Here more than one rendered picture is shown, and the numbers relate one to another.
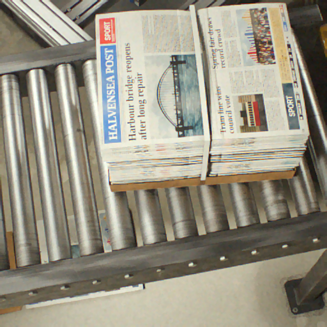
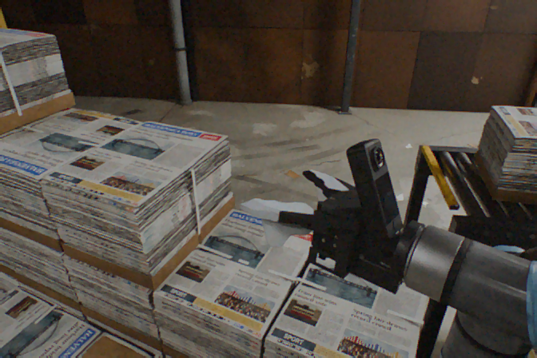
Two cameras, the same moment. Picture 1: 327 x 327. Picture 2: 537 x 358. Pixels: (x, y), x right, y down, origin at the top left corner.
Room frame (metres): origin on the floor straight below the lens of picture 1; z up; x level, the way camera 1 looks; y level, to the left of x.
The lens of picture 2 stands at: (2.01, -0.66, 1.52)
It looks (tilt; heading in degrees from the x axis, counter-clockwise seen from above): 31 degrees down; 196
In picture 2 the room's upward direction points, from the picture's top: straight up
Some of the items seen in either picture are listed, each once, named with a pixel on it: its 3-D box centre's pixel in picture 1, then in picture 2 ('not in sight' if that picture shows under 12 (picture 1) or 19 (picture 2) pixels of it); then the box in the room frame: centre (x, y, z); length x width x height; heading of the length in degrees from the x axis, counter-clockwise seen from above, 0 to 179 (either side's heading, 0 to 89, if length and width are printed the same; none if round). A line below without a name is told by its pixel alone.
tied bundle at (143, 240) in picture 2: not in sight; (150, 196); (1.27, -1.20, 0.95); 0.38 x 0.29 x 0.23; 171
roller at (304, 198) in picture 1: (283, 121); (478, 186); (0.66, -0.27, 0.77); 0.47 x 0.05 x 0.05; 9
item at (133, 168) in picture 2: not in sight; (143, 155); (1.26, -1.20, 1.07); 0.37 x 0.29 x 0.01; 171
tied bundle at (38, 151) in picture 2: not in sight; (71, 172); (1.21, -1.49, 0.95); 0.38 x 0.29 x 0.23; 171
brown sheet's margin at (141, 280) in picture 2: not in sight; (156, 222); (1.27, -1.20, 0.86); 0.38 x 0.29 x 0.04; 171
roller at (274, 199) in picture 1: (254, 126); (497, 187); (0.65, -0.20, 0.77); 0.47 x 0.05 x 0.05; 9
